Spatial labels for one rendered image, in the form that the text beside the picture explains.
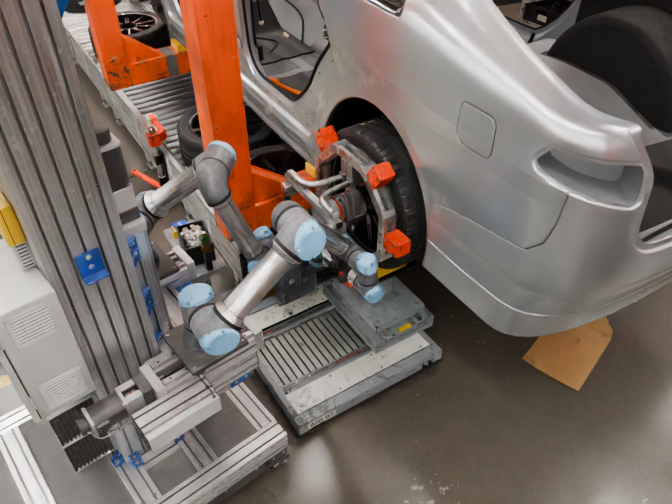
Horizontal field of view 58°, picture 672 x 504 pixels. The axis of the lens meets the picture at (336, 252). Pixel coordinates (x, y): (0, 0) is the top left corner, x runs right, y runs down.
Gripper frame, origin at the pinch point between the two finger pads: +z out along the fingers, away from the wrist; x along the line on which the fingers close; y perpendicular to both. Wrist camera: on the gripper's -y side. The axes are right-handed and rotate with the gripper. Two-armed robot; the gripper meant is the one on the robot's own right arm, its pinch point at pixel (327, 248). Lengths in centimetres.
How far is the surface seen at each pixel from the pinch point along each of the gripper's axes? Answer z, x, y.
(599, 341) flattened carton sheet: -59, -121, -95
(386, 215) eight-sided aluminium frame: -9.3, -23.4, 11.6
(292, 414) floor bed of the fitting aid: -15, 36, -72
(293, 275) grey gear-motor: 39, 1, -48
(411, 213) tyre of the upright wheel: -13.8, -32.4, 10.9
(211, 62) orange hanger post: 60, 10, 62
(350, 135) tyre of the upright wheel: 28, -32, 27
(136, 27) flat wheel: 371, -34, -39
